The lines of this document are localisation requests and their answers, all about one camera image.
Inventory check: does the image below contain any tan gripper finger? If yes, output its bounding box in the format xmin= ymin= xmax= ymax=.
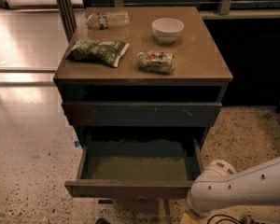
xmin=179 ymin=212 xmax=198 ymax=224

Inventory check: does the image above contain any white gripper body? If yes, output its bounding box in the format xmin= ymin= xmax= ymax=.
xmin=186 ymin=200 xmax=211 ymax=218

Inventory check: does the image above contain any brown drawer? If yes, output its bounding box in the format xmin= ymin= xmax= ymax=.
xmin=64 ymin=138 xmax=202 ymax=199
xmin=62 ymin=102 xmax=222 ymax=127

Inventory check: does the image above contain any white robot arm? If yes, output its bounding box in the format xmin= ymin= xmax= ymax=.
xmin=180 ymin=157 xmax=280 ymax=224

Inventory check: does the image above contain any brown drawer cabinet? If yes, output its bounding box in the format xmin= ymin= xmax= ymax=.
xmin=52 ymin=6 xmax=233 ymax=161

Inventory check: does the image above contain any dark object at floor edge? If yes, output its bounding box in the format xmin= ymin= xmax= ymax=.
xmin=95 ymin=218 xmax=111 ymax=224

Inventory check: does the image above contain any blue tape piece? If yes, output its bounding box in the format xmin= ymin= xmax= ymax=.
xmin=74 ymin=140 xmax=81 ymax=147

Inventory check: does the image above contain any crushed soda can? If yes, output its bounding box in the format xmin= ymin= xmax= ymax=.
xmin=137 ymin=50 xmax=175 ymax=74

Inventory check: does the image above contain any white ceramic bowl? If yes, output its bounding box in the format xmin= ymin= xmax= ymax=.
xmin=152 ymin=18 xmax=184 ymax=45

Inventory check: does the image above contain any green chip bag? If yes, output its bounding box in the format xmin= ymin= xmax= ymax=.
xmin=66 ymin=39 xmax=130 ymax=68

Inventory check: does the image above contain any clear plastic water bottle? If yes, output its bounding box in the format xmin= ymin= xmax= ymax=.
xmin=86 ymin=10 xmax=130 ymax=30

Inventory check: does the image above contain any black cable on floor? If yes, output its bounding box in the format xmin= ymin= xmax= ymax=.
xmin=206 ymin=213 xmax=244 ymax=224

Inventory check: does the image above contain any dark metal post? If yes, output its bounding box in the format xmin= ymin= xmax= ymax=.
xmin=56 ymin=0 xmax=77 ymax=41

